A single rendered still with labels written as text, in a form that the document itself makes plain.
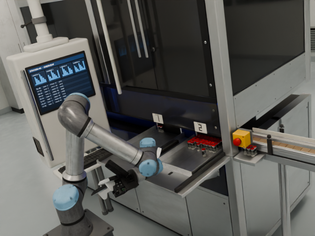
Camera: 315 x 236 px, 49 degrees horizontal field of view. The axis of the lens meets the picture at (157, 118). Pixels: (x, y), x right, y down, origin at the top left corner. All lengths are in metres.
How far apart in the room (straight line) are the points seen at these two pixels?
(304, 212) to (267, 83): 1.22
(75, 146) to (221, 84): 0.76
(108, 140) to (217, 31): 0.71
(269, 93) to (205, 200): 0.76
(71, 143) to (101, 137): 0.22
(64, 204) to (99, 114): 0.98
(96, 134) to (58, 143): 0.94
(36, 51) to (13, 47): 4.32
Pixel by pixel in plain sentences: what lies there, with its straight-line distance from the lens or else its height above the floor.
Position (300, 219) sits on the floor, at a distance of 2.88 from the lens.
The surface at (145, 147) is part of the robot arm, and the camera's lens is 1.60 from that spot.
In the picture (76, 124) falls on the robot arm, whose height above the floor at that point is 1.35.
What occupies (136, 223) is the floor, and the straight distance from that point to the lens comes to 3.01.
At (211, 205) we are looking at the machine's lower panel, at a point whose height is 0.48.
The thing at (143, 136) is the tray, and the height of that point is 0.89.
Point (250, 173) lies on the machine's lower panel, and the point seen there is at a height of 0.69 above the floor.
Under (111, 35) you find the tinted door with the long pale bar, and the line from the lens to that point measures 2.27.
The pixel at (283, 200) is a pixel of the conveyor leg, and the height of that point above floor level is 0.58.
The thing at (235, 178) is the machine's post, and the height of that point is 0.75.
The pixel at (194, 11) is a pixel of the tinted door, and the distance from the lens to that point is 1.76.
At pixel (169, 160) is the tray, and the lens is 1.96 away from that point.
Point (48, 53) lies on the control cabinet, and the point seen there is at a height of 1.52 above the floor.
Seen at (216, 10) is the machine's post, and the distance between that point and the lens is 1.67.
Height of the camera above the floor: 1.84
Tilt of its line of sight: 22 degrees down
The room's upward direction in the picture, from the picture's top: 11 degrees counter-clockwise
